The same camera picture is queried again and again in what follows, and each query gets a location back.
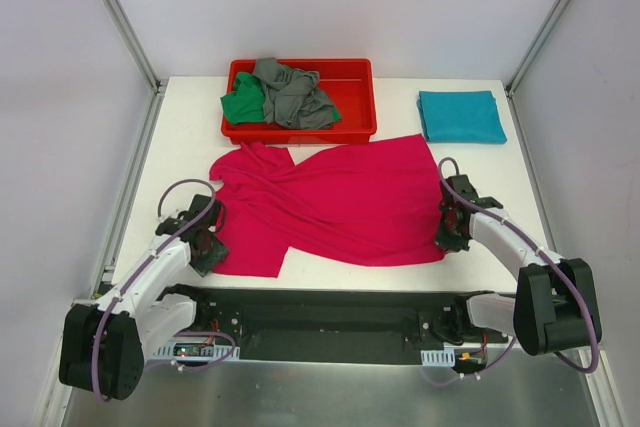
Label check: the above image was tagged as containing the magenta t shirt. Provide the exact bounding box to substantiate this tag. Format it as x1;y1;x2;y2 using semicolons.
209;135;445;278

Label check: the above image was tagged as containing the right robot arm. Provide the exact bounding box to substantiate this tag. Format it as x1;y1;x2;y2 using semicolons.
436;174;602;358

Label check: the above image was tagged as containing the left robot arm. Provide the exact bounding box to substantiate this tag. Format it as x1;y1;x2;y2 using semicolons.
58;194;229;401

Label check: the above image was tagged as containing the folded teal t shirt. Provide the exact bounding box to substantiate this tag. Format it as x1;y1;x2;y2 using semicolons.
417;91;507;145

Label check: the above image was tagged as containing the green t shirt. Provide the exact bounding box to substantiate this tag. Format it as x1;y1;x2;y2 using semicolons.
221;71;265;125

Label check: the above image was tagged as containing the grey t shirt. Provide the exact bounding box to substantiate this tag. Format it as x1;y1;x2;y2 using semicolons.
252;57;342;130

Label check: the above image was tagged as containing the red plastic bin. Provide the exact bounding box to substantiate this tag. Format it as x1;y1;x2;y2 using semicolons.
221;58;377;145

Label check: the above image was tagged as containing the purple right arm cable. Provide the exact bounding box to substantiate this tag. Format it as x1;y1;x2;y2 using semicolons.
422;156;601;388

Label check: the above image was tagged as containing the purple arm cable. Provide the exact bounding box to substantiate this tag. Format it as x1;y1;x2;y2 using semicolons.
422;156;601;388
89;177;237;404

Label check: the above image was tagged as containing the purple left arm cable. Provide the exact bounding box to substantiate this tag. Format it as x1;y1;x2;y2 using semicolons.
89;177;237;404

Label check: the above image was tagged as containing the left white cable duct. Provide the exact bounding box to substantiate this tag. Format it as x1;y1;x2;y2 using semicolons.
150;341;240;363

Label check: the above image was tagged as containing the white cable duct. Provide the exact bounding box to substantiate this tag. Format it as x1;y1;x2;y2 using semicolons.
150;341;240;363
420;348;456;368

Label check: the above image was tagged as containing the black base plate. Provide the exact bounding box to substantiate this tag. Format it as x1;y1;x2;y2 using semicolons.
97;282;511;366

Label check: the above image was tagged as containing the right white cable duct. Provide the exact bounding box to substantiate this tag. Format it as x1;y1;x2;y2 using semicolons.
420;348;456;368

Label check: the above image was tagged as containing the left aluminium frame post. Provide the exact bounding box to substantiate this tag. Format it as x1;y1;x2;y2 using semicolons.
74;0;169;96

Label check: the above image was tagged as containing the aluminium frame post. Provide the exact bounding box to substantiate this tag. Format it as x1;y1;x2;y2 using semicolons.
74;0;169;96
503;0;606;98

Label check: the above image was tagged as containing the right aluminium frame post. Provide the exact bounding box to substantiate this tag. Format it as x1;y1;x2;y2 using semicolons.
503;0;606;98

